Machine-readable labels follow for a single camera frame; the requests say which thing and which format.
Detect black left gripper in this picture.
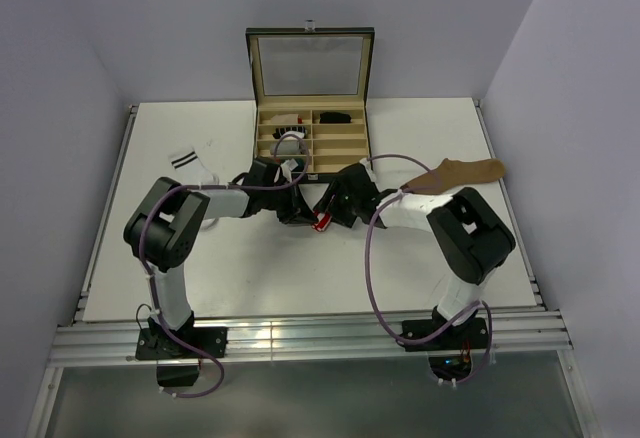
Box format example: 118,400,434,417
262,179,318,225

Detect red white striped sock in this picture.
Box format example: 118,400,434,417
311,211,332,232

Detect brown ribbed sock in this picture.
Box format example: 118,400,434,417
401,158,506,195

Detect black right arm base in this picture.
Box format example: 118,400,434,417
397,310,493,387

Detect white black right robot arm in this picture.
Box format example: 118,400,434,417
313,163,515,348

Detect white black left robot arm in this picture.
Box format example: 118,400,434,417
123,157,317,357

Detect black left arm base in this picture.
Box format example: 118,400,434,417
134,327,228,389

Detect rolled teal sock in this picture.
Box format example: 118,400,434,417
283,158,305,172

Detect rolled grey sock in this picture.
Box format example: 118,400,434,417
270,140,305,156

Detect rolled black white sock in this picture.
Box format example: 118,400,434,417
272,126,307,139

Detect white sock black stripes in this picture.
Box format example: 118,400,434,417
168,145,221,232

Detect black compartment storage box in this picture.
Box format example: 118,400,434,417
245,21,375,183

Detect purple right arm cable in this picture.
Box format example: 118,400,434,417
362,153,493,388

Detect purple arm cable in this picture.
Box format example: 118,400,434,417
137,132,309,400
362,153,493,388

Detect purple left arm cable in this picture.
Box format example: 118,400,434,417
137,132,309,400

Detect aluminium table frame rail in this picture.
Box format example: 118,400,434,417
47,308,573,368

